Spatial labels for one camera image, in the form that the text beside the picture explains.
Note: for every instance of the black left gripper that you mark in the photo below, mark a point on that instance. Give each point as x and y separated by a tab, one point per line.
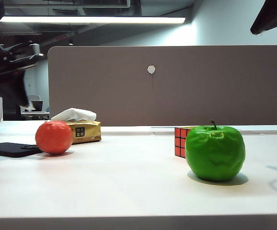
2	62

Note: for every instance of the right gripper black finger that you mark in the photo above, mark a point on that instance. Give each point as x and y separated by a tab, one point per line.
274	16

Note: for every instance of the orange plastic fruit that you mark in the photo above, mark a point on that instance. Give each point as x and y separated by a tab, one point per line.
54	137

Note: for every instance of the Rubik's cube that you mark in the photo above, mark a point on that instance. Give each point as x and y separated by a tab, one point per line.
180	143

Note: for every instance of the background laptop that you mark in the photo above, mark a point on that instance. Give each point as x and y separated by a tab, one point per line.
39	105

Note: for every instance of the black smartphone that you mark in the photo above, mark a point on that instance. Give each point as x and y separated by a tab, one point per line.
6	149

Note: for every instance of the gold tissue pack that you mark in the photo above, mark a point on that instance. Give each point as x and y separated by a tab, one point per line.
88	134

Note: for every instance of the long ceiling light strip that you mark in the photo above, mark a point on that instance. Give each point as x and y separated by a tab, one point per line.
92	19

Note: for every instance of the wide brown desk partition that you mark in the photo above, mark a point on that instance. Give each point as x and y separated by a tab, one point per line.
200	95

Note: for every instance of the white adhesive hook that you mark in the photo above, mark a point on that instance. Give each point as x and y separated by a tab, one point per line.
151	69

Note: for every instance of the green plastic apple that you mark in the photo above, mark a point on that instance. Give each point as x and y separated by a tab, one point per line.
214	158

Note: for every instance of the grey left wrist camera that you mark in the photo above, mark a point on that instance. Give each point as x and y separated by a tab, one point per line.
36	49

